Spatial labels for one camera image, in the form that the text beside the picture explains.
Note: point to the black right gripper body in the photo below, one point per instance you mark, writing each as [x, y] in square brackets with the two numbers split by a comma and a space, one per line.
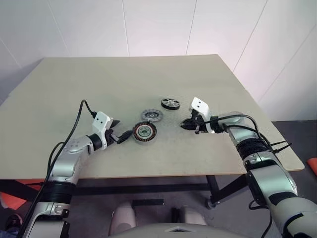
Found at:
[198, 126]

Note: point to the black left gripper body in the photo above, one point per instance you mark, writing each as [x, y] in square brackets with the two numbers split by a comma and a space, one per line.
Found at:
[111, 138]

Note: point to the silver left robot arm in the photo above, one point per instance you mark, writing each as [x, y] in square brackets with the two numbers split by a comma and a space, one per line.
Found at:
[66, 160]

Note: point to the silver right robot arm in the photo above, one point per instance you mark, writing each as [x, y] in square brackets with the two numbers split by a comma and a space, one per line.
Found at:
[270, 178]

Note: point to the motor housing with copper windings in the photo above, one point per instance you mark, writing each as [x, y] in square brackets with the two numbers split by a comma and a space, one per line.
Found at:
[144, 132]

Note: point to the black spoked rotor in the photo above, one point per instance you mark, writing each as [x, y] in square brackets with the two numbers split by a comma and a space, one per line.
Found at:
[170, 106]

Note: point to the grey toothed gear disc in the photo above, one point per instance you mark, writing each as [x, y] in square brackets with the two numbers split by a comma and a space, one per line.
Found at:
[150, 115]

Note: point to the black flat bar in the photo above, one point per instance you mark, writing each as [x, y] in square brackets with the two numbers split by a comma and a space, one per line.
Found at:
[148, 202]

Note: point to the pale rounded shape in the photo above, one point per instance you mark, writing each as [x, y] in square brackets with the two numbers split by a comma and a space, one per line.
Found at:
[193, 215]
[123, 217]

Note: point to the grey robot torso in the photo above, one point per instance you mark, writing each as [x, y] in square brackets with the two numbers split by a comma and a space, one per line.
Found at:
[188, 231]

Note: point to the orange object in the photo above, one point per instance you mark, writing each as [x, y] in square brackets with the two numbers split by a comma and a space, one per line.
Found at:
[313, 164]
[15, 198]

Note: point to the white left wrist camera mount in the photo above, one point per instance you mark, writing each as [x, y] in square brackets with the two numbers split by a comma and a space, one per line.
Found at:
[100, 122]

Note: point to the black table frame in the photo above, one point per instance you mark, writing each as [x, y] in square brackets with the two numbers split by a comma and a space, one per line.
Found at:
[138, 189]

